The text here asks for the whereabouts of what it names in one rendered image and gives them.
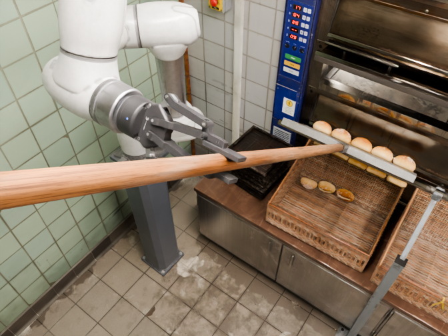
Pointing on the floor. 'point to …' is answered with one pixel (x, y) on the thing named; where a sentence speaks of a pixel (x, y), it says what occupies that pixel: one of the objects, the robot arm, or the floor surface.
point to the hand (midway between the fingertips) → (221, 161)
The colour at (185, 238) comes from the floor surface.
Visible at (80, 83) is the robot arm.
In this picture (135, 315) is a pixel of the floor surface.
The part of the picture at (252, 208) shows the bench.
